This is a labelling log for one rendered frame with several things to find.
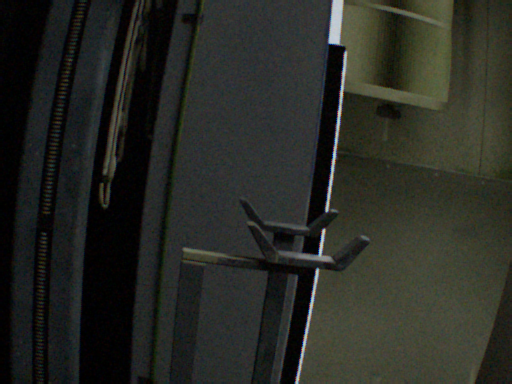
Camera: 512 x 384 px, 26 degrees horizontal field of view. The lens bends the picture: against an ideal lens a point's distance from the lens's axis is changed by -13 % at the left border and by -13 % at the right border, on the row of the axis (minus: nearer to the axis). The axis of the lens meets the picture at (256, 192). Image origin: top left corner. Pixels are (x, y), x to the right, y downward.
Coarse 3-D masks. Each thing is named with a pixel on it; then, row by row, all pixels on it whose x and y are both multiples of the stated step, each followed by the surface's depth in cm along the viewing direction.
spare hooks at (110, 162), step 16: (144, 0) 142; (160, 0) 139; (144, 16) 141; (160, 16) 141; (128, 32) 138; (144, 32) 143; (160, 32) 143; (128, 48) 138; (144, 48) 140; (128, 64) 139; (144, 64) 141; (128, 80) 143; (128, 96) 143; (112, 112) 138; (128, 112) 143; (112, 128) 138; (144, 128) 146; (112, 144) 141; (112, 160) 135; (112, 176) 136
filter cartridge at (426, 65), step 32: (352, 0) 291; (384, 0) 287; (416, 0) 285; (448, 0) 292; (352, 32) 291; (384, 32) 288; (416, 32) 287; (448, 32) 295; (352, 64) 291; (384, 64) 288; (416, 64) 288; (448, 64) 297; (384, 96) 287; (416, 96) 287; (384, 128) 303
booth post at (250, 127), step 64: (192, 0) 134; (256, 0) 134; (320, 0) 134; (256, 64) 135; (320, 64) 135; (192, 128) 135; (256, 128) 135; (192, 192) 135; (256, 192) 136; (256, 256) 136; (256, 320) 137
